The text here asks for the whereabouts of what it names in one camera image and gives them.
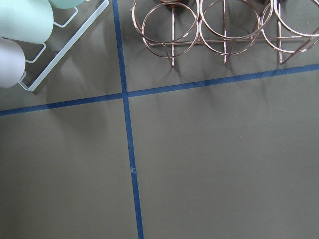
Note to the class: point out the mint green cup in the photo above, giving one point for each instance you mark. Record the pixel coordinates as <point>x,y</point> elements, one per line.
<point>26,20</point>

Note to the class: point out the copper wire bottle rack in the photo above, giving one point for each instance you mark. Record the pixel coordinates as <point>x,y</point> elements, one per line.
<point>171,28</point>

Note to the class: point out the white wire cup rack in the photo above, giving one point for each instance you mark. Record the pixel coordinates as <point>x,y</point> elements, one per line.
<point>69,25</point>

